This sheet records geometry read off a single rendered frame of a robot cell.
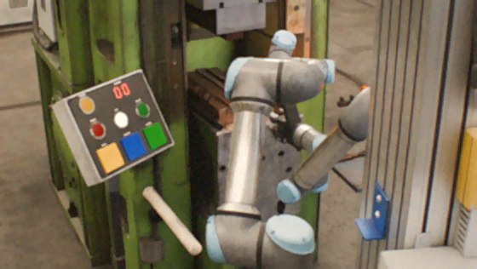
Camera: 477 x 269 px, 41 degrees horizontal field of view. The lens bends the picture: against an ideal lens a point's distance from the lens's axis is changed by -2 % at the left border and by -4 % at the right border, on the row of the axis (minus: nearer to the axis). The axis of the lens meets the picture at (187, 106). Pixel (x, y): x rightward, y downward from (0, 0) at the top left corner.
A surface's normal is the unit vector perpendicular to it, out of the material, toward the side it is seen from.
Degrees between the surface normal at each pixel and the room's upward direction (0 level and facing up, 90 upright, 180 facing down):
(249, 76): 53
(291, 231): 8
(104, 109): 60
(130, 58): 90
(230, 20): 90
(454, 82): 90
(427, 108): 90
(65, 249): 0
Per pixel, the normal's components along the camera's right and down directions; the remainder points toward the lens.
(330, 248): -0.04, -0.92
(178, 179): 0.40, 0.33
